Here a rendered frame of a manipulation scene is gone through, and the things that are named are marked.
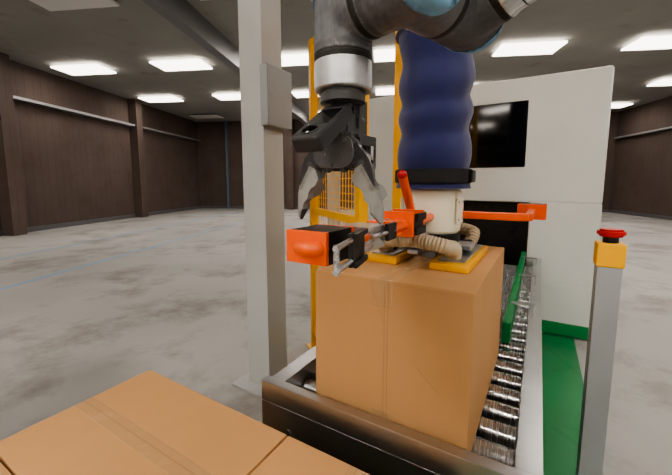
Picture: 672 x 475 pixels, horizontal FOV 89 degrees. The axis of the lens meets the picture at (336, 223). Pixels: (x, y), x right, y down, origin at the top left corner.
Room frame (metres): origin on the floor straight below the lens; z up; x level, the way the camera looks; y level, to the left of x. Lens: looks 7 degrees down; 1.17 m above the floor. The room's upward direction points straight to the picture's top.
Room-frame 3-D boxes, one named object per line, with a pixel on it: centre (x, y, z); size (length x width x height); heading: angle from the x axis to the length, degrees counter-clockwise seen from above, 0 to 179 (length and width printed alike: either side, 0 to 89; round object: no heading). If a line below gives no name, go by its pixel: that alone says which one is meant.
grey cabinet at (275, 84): (1.87, 0.31, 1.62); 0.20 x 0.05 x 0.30; 149
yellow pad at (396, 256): (1.09, -0.21, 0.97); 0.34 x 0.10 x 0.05; 149
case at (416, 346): (1.04, -0.27, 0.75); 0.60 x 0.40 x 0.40; 149
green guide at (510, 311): (1.94, -1.10, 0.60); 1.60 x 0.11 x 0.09; 149
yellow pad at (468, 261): (1.00, -0.37, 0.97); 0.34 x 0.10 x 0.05; 149
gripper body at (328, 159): (0.56, -0.01, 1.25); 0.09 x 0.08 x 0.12; 149
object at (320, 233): (0.54, 0.02, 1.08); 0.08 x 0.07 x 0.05; 149
